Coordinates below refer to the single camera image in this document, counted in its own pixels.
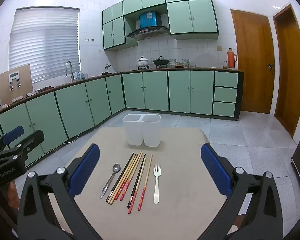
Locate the person's left hand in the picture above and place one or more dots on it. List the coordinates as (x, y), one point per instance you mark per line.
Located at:
(12, 195)

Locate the clear plastic bottles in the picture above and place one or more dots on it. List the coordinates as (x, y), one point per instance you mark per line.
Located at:
(82, 75)

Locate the white double utensil holder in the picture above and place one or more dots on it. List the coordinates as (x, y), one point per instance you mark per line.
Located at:
(135, 130)

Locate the black wok with lid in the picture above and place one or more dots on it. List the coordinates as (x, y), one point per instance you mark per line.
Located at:
(161, 61)

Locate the white window blind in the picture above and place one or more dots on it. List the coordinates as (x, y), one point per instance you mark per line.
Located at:
(45, 42)

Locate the black range hood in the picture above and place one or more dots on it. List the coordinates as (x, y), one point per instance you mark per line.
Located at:
(147, 32)

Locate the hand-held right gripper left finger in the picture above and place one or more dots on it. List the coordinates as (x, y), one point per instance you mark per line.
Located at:
(86, 170)

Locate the black chopstick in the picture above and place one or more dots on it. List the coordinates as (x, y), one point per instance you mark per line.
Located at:
(119, 178)

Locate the metal spoon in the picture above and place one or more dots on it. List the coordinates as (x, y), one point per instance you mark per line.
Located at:
(116, 168)

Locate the metal kitchen faucet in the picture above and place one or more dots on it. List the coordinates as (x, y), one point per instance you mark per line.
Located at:
(71, 72)

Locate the beige wooden chopstick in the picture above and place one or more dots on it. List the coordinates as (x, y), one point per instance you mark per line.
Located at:
(124, 177)

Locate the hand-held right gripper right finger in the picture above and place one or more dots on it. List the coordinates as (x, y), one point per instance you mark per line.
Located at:
(215, 170)

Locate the green upper wall cabinets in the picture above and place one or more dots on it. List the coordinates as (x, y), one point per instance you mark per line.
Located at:
(190, 17)

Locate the row of wooden chopsticks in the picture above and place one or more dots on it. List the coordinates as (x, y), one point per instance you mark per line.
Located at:
(130, 165)

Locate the wall hooks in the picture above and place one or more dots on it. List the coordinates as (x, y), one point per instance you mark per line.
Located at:
(90, 40)

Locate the white plastic fork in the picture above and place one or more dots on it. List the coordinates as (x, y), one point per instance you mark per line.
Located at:
(157, 195)

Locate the dark cloth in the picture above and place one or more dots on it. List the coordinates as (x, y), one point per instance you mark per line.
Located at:
(106, 73)

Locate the green lower kitchen cabinets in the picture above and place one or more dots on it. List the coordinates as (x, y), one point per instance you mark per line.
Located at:
(155, 92)

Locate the orange thermos flask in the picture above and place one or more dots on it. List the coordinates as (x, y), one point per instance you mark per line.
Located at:
(231, 60)

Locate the beige board with white clip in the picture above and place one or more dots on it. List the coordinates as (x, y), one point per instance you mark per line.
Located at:
(25, 85)

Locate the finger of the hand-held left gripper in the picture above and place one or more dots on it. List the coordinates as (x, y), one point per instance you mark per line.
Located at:
(13, 133)
(33, 137)

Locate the brown wooden door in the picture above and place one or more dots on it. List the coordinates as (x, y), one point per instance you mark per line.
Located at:
(290, 75)
(252, 67)

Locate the crumpled cloth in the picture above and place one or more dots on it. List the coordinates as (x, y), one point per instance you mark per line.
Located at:
(40, 91)

